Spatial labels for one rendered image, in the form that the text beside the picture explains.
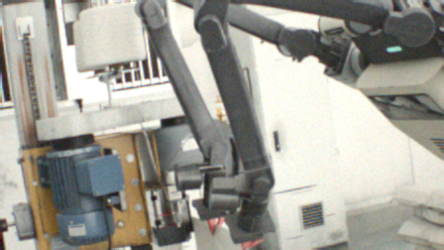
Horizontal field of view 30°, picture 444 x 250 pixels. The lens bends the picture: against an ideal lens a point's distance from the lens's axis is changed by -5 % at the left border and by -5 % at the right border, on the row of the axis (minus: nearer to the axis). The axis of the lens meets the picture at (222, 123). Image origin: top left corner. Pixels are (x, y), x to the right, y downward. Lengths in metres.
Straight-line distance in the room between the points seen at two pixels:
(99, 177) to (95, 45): 0.34
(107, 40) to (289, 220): 4.21
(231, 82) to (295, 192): 4.62
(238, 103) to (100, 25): 0.63
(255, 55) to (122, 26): 3.98
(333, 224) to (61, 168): 4.39
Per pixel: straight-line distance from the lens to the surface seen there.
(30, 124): 2.38
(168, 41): 2.05
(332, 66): 2.18
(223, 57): 1.59
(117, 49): 2.15
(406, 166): 7.32
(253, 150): 1.71
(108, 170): 2.09
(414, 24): 1.58
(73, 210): 2.16
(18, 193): 5.06
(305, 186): 6.24
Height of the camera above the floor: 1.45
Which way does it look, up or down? 3 degrees down
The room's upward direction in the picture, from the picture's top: 8 degrees counter-clockwise
